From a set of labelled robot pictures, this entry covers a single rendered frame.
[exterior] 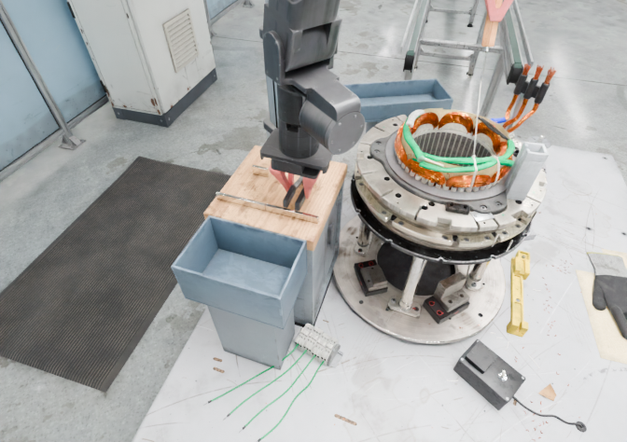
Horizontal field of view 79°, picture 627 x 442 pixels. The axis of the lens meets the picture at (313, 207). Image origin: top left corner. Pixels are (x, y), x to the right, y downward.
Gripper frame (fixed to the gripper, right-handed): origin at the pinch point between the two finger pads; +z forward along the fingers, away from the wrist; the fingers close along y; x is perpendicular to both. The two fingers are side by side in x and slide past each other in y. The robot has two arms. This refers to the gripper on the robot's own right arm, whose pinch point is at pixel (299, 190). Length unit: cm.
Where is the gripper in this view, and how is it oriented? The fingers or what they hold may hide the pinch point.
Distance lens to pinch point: 62.2
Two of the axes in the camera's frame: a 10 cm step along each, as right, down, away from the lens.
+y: 9.5, 2.4, -1.9
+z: -0.3, 6.8, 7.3
